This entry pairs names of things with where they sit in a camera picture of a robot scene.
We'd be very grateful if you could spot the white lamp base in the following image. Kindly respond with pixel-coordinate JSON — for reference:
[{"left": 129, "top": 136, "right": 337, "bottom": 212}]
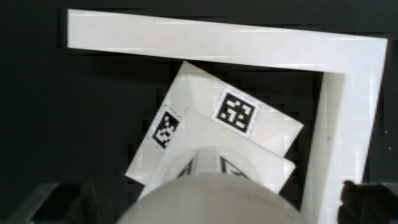
[{"left": 126, "top": 63, "right": 302, "bottom": 191}]

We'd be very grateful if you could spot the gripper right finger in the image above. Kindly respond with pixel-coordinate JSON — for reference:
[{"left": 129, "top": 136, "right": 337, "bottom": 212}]
[{"left": 337, "top": 181, "right": 398, "bottom": 224}]

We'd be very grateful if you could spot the white lamp bulb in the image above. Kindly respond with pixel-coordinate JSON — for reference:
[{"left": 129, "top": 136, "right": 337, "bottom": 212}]
[{"left": 115, "top": 148, "right": 303, "bottom": 224}]

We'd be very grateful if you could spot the white border wall frame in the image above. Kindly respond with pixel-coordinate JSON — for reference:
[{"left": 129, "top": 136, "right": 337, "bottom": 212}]
[{"left": 67, "top": 9, "right": 387, "bottom": 224}]

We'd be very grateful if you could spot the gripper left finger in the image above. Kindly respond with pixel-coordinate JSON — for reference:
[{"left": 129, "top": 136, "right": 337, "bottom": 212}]
[{"left": 5, "top": 181, "right": 101, "bottom": 224}]

